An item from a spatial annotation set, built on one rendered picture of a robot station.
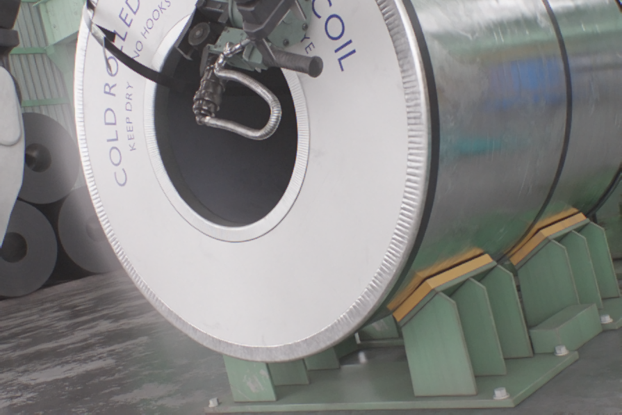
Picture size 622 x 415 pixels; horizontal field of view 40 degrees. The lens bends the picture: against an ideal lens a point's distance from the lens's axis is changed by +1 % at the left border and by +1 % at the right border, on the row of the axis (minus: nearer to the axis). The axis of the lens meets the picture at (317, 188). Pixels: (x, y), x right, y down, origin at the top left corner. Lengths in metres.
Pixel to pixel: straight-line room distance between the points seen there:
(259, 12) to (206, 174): 0.88
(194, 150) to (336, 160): 0.61
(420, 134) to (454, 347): 0.55
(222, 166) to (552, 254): 0.98
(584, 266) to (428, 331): 0.77
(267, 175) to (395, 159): 0.79
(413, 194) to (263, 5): 0.50
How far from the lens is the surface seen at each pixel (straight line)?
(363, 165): 1.82
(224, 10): 1.85
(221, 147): 2.43
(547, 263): 2.56
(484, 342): 2.15
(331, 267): 1.92
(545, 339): 2.29
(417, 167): 1.74
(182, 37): 1.93
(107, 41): 2.32
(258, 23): 1.56
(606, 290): 2.83
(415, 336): 2.07
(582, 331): 2.39
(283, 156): 2.58
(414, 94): 1.72
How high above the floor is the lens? 0.56
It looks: level
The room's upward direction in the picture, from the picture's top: 14 degrees counter-clockwise
